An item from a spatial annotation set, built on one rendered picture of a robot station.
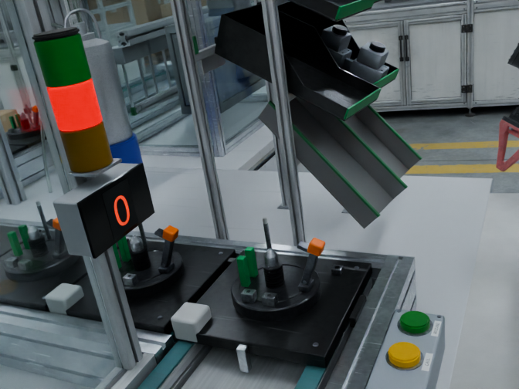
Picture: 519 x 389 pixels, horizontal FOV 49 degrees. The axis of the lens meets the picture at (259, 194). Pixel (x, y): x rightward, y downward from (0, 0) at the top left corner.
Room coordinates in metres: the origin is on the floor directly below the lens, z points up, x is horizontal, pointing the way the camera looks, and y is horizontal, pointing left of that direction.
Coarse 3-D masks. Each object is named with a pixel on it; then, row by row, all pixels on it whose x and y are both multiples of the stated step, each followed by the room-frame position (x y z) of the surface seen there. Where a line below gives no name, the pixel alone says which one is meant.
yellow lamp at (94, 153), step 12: (60, 132) 0.63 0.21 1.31; (72, 132) 0.62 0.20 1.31; (84, 132) 0.62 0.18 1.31; (96, 132) 0.63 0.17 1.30; (72, 144) 0.62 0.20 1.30; (84, 144) 0.62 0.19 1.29; (96, 144) 0.63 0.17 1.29; (108, 144) 0.65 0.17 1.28; (72, 156) 0.62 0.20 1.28; (84, 156) 0.62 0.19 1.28; (96, 156) 0.62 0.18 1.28; (108, 156) 0.64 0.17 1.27; (72, 168) 0.63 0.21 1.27; (84, 168) 0.62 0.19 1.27; (96, 168) 0.62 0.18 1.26
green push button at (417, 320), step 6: (408, 312) 0.66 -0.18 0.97; (414, 312) 0.66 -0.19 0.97; (420, 312) 0.65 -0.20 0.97; (402, 318) 0.65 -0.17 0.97; (408, 318) 0.64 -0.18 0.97; (414, 318) 0.64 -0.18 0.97; (420, 318) 0.64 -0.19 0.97; (426, 318) 0.64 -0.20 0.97; (402, 324) 0.64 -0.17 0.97; (408, 324) 0.63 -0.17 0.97; (414, 324) 0.63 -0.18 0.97; (420, 324) 0.63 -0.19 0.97; (426, 324) 0.63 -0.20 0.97; (408, 330) 0.63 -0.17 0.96; (414, 330) 0.62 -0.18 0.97; (420, 330) 0.62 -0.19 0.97
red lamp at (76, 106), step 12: (84, 84) 0.63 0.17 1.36; (60, 96) 0.62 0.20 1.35; (72, 96) 0.62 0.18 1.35; (84, 96) 0.63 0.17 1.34; (96, 96) 0.65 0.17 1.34; (60, 108) 0.62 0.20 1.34; (72, 108) 0.62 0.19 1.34; (84, 108) 0.62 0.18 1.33; (96, 108) 0.64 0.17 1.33; (60, 120) 0.62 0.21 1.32; (72, 120) 0.62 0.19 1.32; (84, 120) 0.62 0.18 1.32; (96, 120) 0.63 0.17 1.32
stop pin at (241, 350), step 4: (240, 344) 0.65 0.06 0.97; (236, 348) 0.64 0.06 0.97; (240, 348) 0.64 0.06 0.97; (244, 348) 0.64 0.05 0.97; (248, 348) 0.65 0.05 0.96; (236, 352) 0.64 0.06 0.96; (240, 352) 0.64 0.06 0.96; (244, 352) 0.64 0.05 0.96; (248, 352) 0.64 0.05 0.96; (240, 356) 0.64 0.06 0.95; (244, 356) 0.64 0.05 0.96; (248, 356) 0.64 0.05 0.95; (240, 360) 0.64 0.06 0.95; (244, 360) 0.64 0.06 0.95; (248, 360) 0.64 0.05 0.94; (240, 364) 0.64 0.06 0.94; (244, 364) 0.64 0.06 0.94; (248, 364) 0.64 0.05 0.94; (240, 368) 0.64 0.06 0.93; (244, 368) 0.64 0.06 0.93; (248, 368) 0.64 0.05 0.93; (248, 372) 0.64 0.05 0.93
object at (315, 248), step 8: (312, 240) 0.72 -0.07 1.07; (320, 240) 0.72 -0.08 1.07; (304, 248) 0.72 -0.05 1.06; (312, 248) 0.71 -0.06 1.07; (320, 248) 0.71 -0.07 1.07; (312, 256) 0.72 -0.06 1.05; (312, 264) 0.72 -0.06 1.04; (304, 272) 0.72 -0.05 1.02; (312, 272) 0.72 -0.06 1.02; (304, 280) 0.72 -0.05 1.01
